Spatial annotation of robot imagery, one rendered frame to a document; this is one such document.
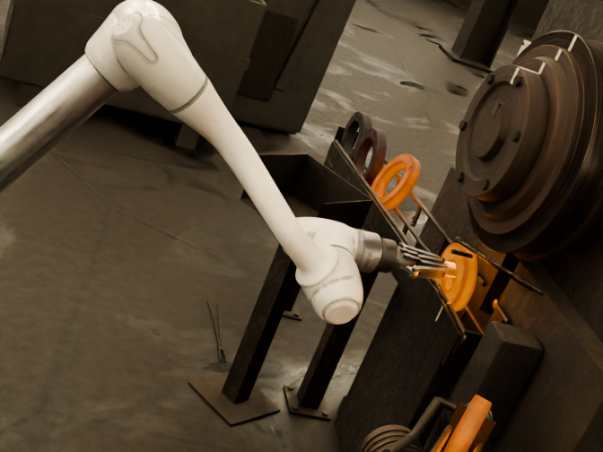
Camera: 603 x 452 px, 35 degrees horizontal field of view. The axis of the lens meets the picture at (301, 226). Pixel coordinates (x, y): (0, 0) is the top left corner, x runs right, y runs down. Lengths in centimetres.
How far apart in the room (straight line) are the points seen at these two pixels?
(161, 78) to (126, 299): 142
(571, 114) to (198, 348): 153
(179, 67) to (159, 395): 119
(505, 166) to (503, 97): 18
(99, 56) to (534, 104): 85
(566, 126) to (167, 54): 76
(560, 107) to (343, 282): 53
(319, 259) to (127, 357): 108
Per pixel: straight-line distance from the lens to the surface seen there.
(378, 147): 285
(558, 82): 191
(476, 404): 167
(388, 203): 270
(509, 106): 196
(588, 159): 182
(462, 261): 215
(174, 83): 179
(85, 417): 257
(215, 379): 285
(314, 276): 189
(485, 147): 195
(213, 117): 185
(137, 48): 178
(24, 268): 312
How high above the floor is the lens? 156
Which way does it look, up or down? 23 degrees down
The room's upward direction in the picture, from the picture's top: 22 degrees clockwise
